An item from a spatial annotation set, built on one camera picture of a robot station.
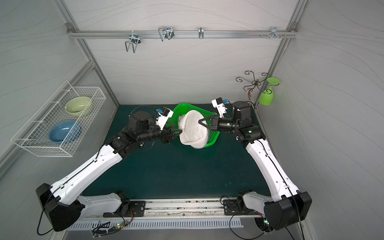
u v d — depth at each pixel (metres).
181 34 0.78
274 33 0.77
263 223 0.72
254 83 0.91
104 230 0.71
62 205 0.38
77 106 0.73
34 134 0.58
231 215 0.73
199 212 0.73
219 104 0.62
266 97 0.94
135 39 0.78
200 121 0.65
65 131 0.65
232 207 0.73
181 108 1.08
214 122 0.58
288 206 0.37
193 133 0.67
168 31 0.77
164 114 0.58
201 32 0.72
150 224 0.70
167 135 0.60
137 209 0.73
